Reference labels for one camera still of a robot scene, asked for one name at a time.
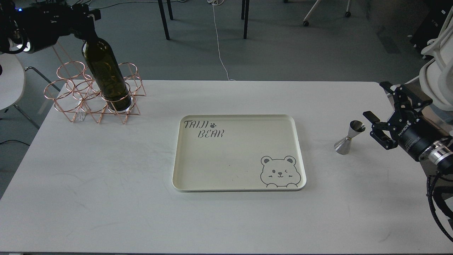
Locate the black table leg left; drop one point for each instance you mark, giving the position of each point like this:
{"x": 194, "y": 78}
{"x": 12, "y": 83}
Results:
{"x": 163, "y": 16}

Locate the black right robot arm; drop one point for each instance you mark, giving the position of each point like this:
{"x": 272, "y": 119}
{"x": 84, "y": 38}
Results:
{"x": 440, "y": 155}

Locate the black table leg right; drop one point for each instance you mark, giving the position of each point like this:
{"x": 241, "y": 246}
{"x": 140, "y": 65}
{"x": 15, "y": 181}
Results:
{"x": 245, "y": 5}

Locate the white office chair right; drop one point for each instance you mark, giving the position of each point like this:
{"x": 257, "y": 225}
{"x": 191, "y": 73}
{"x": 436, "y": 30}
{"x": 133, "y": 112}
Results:
{"x": 435, "y": 77}

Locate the black table leg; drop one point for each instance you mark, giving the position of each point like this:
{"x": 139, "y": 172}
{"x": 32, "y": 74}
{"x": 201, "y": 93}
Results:
{"x": 163, "y": 16}
{"x": 245, "y": 5}

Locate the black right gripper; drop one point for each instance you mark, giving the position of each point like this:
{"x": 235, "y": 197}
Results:
{"x": 415, "y": 137}

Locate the steel double jigger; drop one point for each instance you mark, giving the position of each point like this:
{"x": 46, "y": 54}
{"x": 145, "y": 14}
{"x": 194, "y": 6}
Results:
{"x": 343, "y": 145}

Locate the dark green wine bottle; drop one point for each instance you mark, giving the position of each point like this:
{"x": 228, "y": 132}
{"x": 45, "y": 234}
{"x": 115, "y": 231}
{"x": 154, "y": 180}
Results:
{"x": 102, "y": 63}

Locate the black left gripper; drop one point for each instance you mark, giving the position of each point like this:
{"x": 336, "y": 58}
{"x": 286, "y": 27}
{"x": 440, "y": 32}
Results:
{"x": 44, "y": 24}

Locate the black equipment case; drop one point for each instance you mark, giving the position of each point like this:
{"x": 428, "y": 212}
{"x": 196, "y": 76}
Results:
{"x": 432, "y": 24}

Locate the cream bear serving tray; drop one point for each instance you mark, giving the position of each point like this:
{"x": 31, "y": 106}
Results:
{"x": 235, "y": 153}

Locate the white rolling chair base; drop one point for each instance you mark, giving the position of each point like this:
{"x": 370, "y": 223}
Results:
{"x": 315, "y": 10}

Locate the copper wire bottle rack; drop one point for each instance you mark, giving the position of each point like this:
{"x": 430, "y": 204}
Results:
{"x": 76, "y": 93}

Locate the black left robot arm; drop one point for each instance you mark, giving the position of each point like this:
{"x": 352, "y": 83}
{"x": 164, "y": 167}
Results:
{"x": 13, "y": 38}

